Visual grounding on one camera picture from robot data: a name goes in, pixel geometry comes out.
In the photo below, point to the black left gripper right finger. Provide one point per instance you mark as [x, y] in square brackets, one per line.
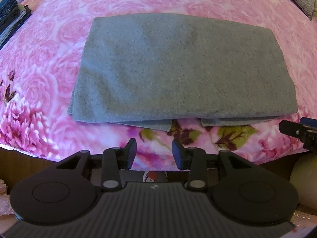
[194, 160]

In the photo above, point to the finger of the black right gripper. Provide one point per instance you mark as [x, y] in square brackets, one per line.
[308, 122]
[295, 130]

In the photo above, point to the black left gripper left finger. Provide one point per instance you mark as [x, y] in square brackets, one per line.
[115, 159]

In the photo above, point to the grey garment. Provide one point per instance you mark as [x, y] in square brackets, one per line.
[148, 69]

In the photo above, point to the white round plastic bin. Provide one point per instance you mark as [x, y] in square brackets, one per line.
[303, 178]

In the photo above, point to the pink rose bed blanket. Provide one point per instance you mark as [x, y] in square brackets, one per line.
[39, 65]

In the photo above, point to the stack of folded clothes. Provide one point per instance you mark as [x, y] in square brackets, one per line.
[13, 16]

